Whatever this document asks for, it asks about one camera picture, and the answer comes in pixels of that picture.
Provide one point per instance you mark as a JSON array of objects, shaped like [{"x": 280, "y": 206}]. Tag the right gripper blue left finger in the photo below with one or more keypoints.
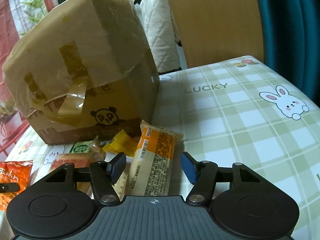
[{"x": 103, "y": 176}]

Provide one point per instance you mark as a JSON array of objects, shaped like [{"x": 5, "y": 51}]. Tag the red printed backdrop cloth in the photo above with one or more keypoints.
[{"x": 17, "y": 17}]

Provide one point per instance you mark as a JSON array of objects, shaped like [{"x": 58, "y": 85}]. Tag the green plaid tablecloth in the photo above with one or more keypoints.
[{"x": 241, "y": 110}]

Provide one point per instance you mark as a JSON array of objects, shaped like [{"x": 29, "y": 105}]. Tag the wooden board panel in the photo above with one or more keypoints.
[{"x": 216, "y": 30}]

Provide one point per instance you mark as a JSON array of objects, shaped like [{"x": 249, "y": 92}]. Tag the yellow snack packet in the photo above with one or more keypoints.
[{"x": 121, "y": 142}]

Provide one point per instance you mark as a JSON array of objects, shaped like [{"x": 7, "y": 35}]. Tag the bread packet red label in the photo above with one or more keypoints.
[{"x": 59, "y": 155}]

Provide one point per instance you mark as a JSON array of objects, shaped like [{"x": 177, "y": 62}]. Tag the white quilted blanket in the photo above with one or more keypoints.
[{"x": 162, "y": 34}]

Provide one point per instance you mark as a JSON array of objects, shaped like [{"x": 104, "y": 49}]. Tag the cardboard box with plastic liner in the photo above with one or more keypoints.
[{"x": 84, "y": 71}]

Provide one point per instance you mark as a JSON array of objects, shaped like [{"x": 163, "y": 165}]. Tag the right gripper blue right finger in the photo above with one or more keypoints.
[{"x": 201, "y": 174}]

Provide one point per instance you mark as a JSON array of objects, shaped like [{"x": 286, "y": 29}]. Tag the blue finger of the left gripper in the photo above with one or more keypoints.
[{"x": 9, "y": 187}]

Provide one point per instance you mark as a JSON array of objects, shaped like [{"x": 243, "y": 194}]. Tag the orange white snack bar packet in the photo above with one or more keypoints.
[{"x": 150, "y": 170}]

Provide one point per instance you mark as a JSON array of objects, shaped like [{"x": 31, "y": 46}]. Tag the orange snack bag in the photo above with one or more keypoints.
[{"x": 14, "y": 172}]

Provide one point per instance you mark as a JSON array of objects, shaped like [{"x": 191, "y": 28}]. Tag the small green snack packet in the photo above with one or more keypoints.
[{"x": 80, "y": 147}]

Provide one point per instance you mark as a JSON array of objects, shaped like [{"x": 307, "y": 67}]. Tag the teal curtain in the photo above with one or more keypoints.
[{"x": 291, "y": 42}]

